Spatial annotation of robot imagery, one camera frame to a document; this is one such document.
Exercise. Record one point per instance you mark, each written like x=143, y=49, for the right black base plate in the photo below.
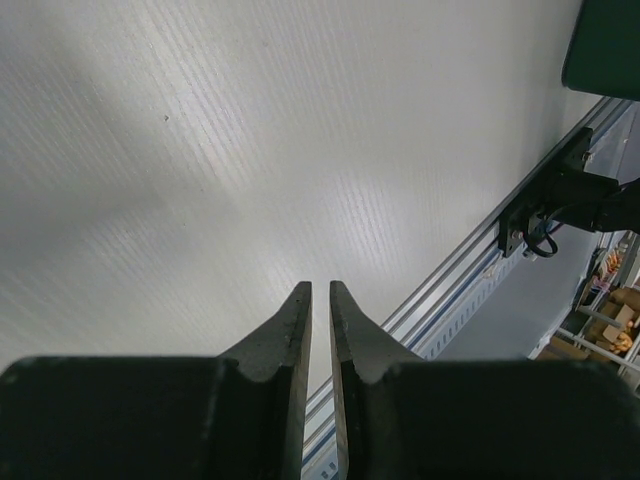
x=522, y=213

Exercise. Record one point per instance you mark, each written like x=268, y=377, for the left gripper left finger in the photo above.
x=238, y=415

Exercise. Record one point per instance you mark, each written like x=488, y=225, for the green divided organizer tray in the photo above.
x=603, y=53

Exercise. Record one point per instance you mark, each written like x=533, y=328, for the white slotted cable duct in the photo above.
x=499, y=328

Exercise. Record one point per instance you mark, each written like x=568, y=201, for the aluminium mounting rail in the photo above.
x=434, y=314

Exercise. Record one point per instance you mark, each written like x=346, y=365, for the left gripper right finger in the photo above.
x=399, y=416

